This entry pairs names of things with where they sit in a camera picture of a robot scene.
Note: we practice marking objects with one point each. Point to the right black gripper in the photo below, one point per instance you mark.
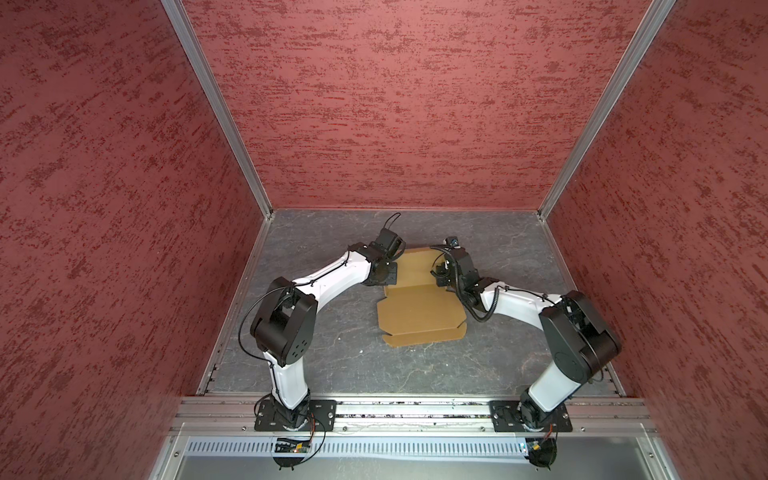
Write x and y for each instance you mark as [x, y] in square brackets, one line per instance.
[441, 281]

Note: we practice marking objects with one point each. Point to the aluminium front rail frame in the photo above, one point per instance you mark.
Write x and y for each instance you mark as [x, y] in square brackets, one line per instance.
[401, 427]

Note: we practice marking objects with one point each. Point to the small circuit board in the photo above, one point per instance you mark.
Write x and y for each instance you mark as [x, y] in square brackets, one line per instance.
[293, 446]
[536, 446]

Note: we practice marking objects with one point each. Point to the right small circuit board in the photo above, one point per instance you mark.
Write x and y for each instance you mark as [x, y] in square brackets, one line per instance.
[536, 446]

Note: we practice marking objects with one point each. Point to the left aluminium corner post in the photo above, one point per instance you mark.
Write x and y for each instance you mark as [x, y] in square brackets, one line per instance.
[190, 43]

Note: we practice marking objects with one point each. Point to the brown cardboard box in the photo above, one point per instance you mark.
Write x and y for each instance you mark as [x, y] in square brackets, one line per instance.
[415, 310]

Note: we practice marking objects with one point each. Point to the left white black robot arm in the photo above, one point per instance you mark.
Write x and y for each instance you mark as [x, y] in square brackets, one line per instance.
[283, 326]

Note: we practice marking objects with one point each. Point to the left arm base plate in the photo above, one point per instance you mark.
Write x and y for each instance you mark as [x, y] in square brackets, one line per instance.
[271, 416]

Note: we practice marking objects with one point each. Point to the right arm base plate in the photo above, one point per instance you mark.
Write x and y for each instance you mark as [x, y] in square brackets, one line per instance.
[513, 416]

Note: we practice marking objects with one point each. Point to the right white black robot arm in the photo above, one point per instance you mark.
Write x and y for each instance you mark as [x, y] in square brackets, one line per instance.
[581, 343]

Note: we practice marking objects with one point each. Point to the aluminium corner post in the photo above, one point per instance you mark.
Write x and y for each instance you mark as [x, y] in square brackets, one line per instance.
[190, 43]
[646, 31]

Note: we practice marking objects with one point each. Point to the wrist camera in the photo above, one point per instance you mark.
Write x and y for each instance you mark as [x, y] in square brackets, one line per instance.
[389, 241]
[460, 264]

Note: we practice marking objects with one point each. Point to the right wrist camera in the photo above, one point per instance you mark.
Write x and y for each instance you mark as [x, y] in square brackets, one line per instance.
[460, 264]

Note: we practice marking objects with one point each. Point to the right aluminium corner post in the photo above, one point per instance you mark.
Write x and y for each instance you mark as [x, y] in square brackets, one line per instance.
[646, 31]

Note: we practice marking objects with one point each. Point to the left small circuit board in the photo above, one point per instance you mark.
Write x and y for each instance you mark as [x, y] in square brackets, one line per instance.
[293, 446]

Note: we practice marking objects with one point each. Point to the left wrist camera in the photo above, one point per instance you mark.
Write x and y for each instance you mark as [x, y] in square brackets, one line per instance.
[389, 241]

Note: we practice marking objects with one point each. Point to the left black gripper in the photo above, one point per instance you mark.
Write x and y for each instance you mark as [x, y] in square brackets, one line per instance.
[391, 279]

